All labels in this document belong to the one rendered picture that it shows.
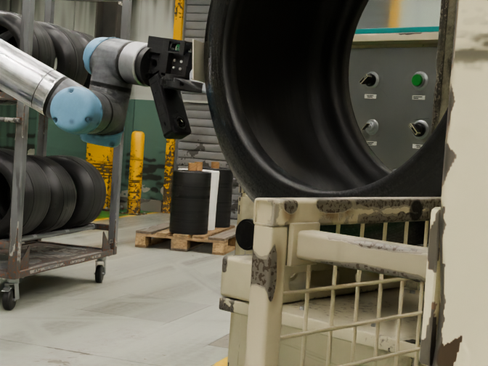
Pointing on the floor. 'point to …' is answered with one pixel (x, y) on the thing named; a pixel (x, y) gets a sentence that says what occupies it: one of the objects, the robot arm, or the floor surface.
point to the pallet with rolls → (197, 211)
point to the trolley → (51, 165)
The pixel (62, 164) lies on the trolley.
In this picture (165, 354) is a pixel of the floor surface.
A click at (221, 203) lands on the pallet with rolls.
